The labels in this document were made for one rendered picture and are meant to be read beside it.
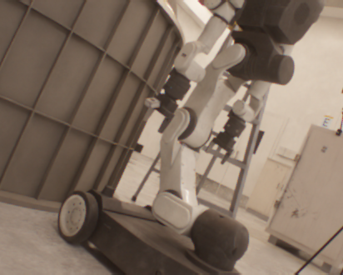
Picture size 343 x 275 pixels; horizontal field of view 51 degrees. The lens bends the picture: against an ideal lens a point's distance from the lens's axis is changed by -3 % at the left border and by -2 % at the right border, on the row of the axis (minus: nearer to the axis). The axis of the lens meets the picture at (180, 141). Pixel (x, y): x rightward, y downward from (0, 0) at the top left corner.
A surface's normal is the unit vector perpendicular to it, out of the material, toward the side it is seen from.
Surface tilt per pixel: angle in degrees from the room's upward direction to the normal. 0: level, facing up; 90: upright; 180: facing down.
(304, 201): 90
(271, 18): 115
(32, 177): 90
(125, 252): 90
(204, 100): 90
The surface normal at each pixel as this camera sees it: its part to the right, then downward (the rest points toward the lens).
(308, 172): -0.54, -0.29
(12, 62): 0.51, 0.20
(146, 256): -0.38, -0.22
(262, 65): -0.72, 0.07
